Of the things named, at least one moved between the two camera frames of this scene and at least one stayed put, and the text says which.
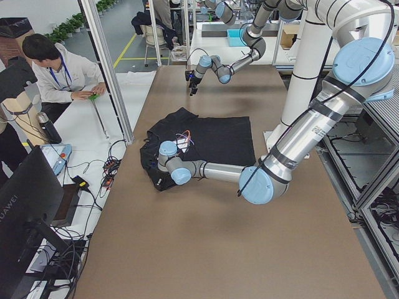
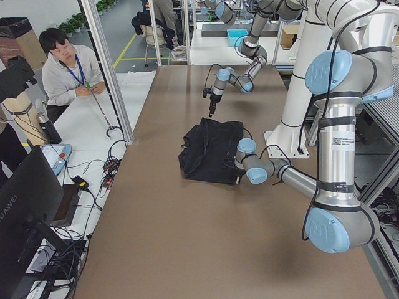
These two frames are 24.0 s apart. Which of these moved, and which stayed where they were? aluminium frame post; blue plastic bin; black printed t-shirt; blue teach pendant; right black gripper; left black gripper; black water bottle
Moved: left black gripper; black printed t-shirt; right black gripper
Stayed: blue plastic bin; black water bottle; blue teach pendant; aluminium frame post
